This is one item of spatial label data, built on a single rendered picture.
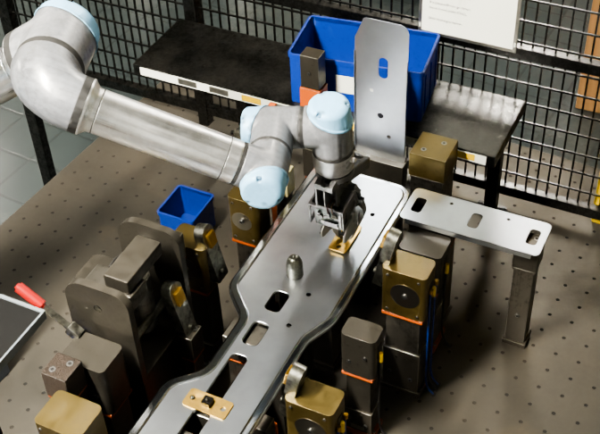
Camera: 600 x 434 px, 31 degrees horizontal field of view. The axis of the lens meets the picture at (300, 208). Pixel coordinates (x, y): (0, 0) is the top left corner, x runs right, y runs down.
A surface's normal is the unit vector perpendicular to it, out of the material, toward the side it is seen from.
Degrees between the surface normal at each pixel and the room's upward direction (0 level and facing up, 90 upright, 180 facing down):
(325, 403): 0
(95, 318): 90
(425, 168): 90
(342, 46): 90
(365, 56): 90
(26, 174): 0
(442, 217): 0
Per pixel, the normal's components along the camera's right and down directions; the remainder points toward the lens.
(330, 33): -0.32, 0.65
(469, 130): -0.04, -0.74
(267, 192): -0.09, 0.67
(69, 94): 0.18, -0.12
